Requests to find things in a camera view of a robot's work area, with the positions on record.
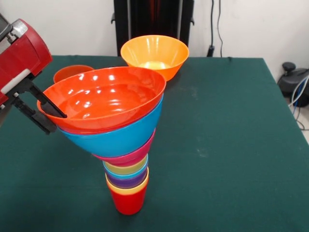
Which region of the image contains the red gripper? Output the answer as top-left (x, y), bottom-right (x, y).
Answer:
top-left (0, 18), bottom-right (68, 135)

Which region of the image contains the large shallow orange bowl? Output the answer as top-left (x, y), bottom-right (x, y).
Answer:
top-left (37, 66), bottom-right (167, 135)

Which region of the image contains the large blue bowl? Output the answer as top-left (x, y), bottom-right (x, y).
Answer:
top-left (59, 93), bottom-right (164, 158)

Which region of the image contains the translucent yellow cup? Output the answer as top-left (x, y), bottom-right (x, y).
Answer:
top-left (103, 154), bottom-right (149, 174)

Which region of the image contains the blue cup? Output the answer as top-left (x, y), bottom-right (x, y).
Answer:
top-left (103, 161), bottom-right (149, 179)

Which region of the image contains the pink bowl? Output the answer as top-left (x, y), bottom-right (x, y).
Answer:
top-left (93, 128), bottom-right (156, 167)

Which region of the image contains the purple cup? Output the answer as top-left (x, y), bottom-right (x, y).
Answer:
top-left (105, 168), bottom-right (149, 189)

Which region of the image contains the orange-yellow cup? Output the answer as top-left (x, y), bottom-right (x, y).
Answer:
top-left (106, 179), bottom-right (149, 195)

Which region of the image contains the red cup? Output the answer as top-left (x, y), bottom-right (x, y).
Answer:
top-left (110, 186), bottom-right (148, 216)

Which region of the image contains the small orange bowl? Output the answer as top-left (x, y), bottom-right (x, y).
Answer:
top-left (53, 64), bottom-right (95, 84)

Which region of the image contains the large yellow bowl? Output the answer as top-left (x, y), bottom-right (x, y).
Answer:
top-left (120, 35), bottom-right (190, 82)

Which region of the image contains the dark green table cloth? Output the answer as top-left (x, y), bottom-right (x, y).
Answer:
top-left (0, 55), bottom-right (309, 232)

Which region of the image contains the black stand base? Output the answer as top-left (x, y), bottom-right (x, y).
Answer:
top-left (277, 62), bottom-right (309, 108)

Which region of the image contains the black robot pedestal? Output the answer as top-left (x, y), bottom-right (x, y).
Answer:
top-left (111, 0), bottom-right (195, 57)

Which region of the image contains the black hanging cable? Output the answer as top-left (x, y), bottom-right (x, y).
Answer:
top-left (207, 0), bottom-right (224, 58)

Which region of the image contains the blue cable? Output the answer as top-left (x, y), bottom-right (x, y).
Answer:
top-left (288, 74), bottom-right (309, 131)

